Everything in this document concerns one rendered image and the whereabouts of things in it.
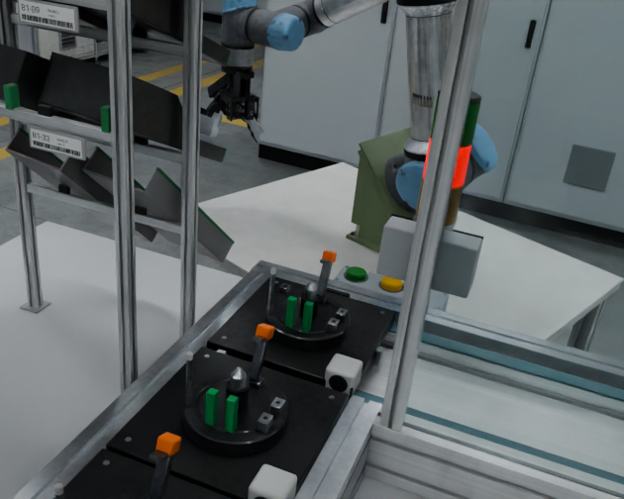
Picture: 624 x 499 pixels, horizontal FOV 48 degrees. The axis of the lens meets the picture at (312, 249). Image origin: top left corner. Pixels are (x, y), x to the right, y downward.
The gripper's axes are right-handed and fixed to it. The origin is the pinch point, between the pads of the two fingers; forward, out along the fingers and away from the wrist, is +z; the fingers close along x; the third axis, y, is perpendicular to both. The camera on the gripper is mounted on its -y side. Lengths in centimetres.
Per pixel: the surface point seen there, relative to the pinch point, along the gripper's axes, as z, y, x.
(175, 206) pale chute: -12, 52, -36
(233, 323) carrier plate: 6, 62, -30
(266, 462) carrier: 5, 91, -40
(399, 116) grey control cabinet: 57, -157, 192
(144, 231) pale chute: 0.9, 34.6, -34.7
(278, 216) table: 17.2, 8.4, 10.7
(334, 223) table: 17.2, 17.2, 21.9
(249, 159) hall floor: 105, -232, 136
